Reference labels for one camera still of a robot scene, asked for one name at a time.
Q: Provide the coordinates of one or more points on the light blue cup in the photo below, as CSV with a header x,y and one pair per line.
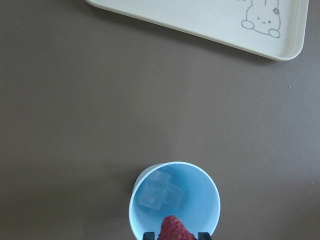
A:
x,y
200,212

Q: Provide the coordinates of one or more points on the red strawberry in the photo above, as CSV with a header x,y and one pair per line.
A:
x,y
173,229

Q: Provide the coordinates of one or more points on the cream tray with bear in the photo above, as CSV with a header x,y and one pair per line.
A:
x,y
274,29

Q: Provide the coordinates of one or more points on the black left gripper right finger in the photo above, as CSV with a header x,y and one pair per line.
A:
x,y
203,236

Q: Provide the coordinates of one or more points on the clear ice cube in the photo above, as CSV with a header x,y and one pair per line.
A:
x,y
151,197
174,196
159,179

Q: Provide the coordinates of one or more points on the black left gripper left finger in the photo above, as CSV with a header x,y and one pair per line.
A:
x,y
149,236

